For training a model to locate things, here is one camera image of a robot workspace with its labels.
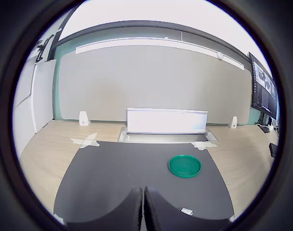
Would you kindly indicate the small white plastic terminal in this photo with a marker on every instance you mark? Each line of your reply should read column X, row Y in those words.
column 186, row 211

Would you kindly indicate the round green lid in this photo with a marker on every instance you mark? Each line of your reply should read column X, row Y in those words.
column 185, row 166

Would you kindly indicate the dark grey mat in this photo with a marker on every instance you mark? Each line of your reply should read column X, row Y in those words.
column 112, row 168

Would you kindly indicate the white tape piece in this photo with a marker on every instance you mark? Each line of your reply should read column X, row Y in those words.
column 87, row 140
column 232, row 218
column 204, row 145
column 59, row 218

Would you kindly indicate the black keyboard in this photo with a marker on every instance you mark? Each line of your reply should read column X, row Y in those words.
column 264, row 128

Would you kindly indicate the grey partition panel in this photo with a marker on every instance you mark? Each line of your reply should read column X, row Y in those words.
column 148, row 81

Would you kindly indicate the white partition panel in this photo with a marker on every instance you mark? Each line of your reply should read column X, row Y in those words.
column 44, row 96

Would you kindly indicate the black computer screen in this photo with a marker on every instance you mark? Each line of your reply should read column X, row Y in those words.
column 263, row 91

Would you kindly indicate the small white bracket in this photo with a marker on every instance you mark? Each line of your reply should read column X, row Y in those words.
column 233, row 122
column 83, row 118

